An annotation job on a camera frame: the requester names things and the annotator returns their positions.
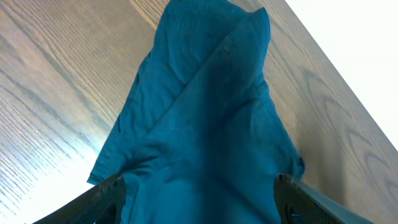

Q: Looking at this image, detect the dark navy garment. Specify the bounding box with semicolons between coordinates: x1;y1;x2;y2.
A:
88;1;305;223

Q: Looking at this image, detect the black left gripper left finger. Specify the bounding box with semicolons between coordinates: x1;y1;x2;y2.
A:
34;174;126;224

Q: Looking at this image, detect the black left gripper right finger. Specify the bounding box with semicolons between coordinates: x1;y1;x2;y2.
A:
273;173;372;224

